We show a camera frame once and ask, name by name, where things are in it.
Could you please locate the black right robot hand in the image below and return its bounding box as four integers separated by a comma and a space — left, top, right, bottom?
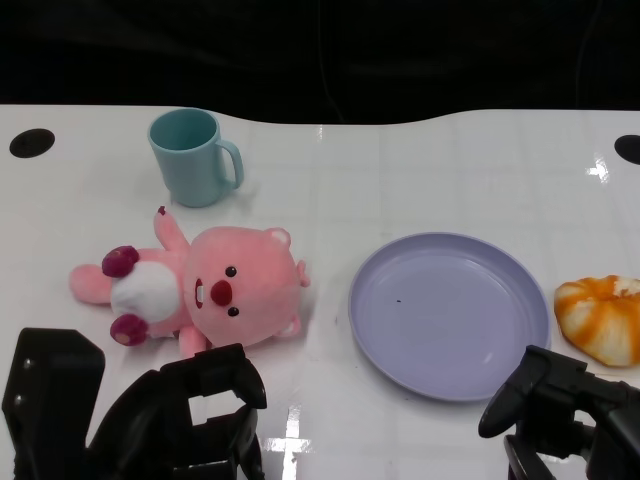
478, 344, 640, 480

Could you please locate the lavender plastic plate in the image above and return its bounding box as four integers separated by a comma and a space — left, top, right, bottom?
347, 231, 553, 404

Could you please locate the teal plastic mug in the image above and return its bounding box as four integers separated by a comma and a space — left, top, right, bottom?
146, 108, 245, 209

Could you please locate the orange white striped bun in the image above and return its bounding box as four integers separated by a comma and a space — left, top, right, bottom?
553, 274, 640, 370

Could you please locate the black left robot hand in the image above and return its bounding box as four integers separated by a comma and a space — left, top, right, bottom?
1, 327, 268, 480

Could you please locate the pink plush beaver doll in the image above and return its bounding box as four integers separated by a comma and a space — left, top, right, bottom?
69, 205, 312, 360

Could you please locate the black round table grommet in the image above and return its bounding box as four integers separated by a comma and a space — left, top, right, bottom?
8, 128, 55, 161
613, 133, 640, 166

